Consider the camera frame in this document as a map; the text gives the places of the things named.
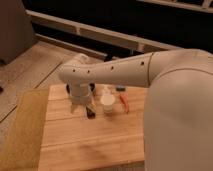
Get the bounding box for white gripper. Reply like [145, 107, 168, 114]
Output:
[69, 84, 94, 114]

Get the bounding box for black eraser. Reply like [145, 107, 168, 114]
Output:
[86, 106, 96, 119]

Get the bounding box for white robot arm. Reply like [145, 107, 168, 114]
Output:
[59, 49, 213, 171]

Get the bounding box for dark round bowl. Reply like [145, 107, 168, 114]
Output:
[66, 83, 95, 97]

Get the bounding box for white plastic cup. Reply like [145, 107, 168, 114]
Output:
[100, 86, 115, 114]

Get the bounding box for black table leg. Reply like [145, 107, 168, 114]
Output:
[104, 54, 113, 62]

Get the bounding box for yellow-green foam mat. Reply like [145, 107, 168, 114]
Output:
[0, 89, 49, 171]

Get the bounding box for grey cabinet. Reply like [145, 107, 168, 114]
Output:
[0, 0, 37, 63]

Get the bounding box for white shelf rail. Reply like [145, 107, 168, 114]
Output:
[27, 10, 178, 53]

